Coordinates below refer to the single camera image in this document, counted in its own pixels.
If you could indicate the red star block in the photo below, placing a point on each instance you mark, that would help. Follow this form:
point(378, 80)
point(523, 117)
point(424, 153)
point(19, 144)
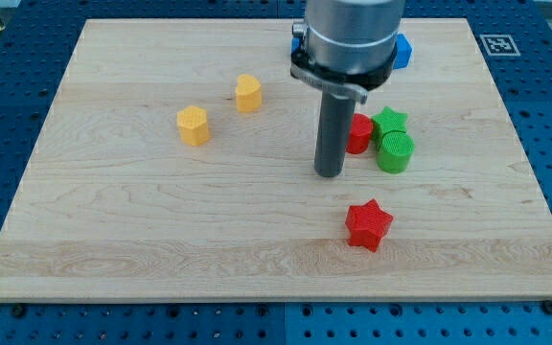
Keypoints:
point(367, 224)

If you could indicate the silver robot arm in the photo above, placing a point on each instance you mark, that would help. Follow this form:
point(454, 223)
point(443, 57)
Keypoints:
point(347, 48)

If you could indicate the red circle block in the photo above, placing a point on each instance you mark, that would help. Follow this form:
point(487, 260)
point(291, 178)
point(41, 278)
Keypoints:
point(360, 134)

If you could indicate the green star block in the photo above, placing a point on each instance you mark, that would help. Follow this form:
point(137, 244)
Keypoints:
point(387, 121)

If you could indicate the green circle block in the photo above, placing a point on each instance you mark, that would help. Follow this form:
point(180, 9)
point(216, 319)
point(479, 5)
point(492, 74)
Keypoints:
point(395, 151)

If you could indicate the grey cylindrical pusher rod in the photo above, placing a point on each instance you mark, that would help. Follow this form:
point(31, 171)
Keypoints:
point(335, 121)

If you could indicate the yellow heart block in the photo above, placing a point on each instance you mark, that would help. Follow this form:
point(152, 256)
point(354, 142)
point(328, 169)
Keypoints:
point(249, 93)

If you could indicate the yellow hexagon block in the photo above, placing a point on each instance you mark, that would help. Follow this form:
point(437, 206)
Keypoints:
point(192, 123)

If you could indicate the wooden board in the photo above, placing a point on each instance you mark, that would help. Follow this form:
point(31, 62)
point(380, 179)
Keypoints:
point(114, 208)

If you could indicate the blue cube block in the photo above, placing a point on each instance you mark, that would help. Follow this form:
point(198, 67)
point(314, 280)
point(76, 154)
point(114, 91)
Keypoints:
point(403, 55)

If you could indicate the white fiducial marker tag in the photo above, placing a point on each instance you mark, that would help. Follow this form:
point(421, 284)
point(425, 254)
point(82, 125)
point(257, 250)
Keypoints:
point(499, 45)

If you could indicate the black bolt left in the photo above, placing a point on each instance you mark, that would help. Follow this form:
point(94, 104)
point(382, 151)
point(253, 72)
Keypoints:
point(18, 310)

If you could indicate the black bolt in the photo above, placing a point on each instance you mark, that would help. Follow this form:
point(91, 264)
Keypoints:
point(18, 310)
point(546, 307)

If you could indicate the black bolt right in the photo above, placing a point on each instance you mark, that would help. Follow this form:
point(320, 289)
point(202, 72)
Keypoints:
point(546, 307)

